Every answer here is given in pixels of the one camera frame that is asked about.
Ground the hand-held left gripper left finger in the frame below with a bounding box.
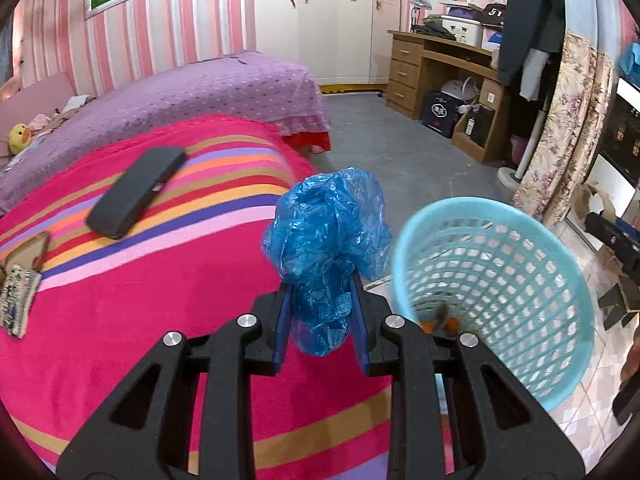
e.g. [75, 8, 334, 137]
[56, 282, 293, 480]

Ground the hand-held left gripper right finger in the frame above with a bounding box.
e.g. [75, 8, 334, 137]
[350, 272, 586, 480]

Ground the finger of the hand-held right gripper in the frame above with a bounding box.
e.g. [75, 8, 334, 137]
[585, 212, 640, 261]

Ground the light blue plastic basket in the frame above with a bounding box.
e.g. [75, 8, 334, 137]
[391, 196, 596, 412]

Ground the brown cardboard strip loop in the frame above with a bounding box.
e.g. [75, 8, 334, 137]
[431, 301, 451, 333]

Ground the blue plastic bag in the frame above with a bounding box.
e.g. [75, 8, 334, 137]
[262, 166, 393, 357]

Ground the person's right hand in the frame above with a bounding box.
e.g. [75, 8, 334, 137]
[620, 321, 640, 387]

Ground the black television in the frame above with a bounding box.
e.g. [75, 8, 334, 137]
[597, 77, 640, 186]

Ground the floral curtain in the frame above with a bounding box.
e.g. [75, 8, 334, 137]
[511, 30, 616, 231]

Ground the white fan base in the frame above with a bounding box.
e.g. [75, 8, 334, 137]
[497, 105, 546, 192]

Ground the pink striped blanket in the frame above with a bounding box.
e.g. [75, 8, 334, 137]
[0, 115, 453, 480]

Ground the white fan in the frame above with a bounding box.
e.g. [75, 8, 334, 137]
[445, 77, 481, 111]

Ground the black paper bag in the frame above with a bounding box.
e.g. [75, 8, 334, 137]
[421, 90, 463, 138]

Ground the dark hanging garment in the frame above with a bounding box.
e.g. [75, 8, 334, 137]
[497, 0, 568, 86]

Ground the purple dotted bedspread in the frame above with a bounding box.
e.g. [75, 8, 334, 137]
[0, 50, 331, 216]

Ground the white storage box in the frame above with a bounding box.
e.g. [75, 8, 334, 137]
[440, 14, 483, 45]

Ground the wooden desk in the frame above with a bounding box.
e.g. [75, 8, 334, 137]
[386, 30, 511, 165]

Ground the brown cardboard piece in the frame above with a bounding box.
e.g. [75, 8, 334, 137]
[0, 230, 51, 273]

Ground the patterned paper packet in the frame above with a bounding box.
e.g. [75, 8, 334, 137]
[0, 264, 42, 338]

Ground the white wardrobe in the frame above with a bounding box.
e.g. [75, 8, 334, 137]
[252, 0, 403, 88]

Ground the desk lamp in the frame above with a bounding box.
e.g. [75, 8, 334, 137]
[409, 0, 432, 33]

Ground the yellow duck plush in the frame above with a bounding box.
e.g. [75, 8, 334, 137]
[7, 123, 33, 156]

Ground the pink padded headboard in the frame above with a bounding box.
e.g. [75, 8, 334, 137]
[0, 71, 76, 131]

